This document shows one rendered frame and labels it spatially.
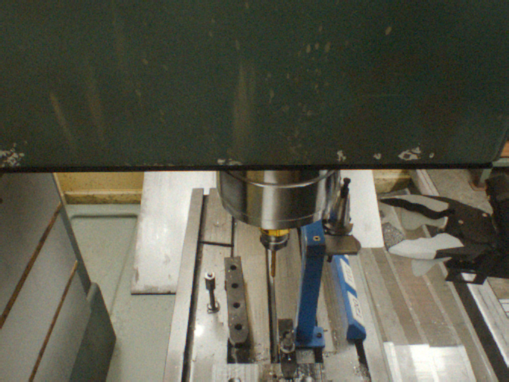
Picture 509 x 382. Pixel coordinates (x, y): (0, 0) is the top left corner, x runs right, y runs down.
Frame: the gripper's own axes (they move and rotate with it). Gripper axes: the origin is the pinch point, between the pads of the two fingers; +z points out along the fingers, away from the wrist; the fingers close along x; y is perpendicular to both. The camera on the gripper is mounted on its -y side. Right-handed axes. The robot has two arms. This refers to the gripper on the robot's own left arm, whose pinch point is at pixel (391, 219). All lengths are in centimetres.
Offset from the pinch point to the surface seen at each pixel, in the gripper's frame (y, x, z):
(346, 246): 20.4, 14.8, 2.1
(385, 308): 67, 38, -18
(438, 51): -27.0, -11.0, 3.8
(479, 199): 138, 194, -114
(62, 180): 72, 89, 107
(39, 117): -20.2, -15.5, 36.3
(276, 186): -9.8, -8.0, 15.7
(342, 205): 14.3, 19.6, 3.6
